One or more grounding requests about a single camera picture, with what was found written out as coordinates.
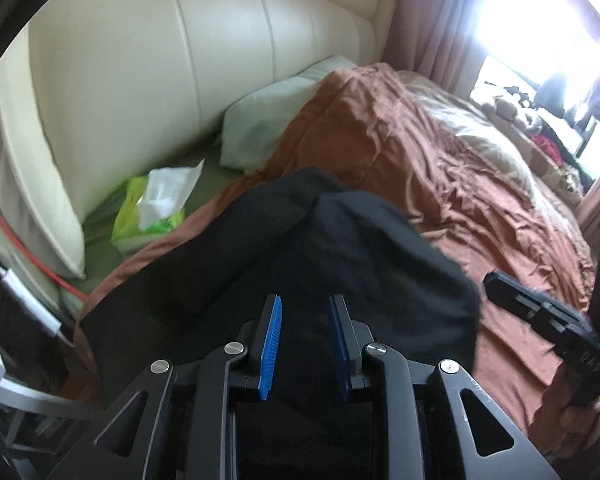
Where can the pale green pillow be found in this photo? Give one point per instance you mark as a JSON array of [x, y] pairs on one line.
[[253, 125]]

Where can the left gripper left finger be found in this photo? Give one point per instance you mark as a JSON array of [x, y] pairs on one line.
[[177, 421]]

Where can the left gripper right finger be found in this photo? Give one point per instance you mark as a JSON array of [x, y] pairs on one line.
[[428, 421]]

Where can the green tissue pack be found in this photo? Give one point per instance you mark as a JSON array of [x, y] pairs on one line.
[[153, 206]]

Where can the beige patterned comforter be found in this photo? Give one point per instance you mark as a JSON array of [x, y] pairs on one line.
[[553, 190]]

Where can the pink curtain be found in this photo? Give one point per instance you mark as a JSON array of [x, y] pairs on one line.
[[432, 38]]

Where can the cream leather headboard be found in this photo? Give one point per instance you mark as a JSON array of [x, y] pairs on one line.
[[93, 92]]

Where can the brown blanket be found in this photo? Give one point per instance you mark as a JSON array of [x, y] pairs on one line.
[[366, 131]]

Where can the black pants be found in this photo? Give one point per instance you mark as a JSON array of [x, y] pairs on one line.
[[304, 238]]

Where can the person's right hand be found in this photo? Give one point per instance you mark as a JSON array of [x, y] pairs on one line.
[[559, 428]]

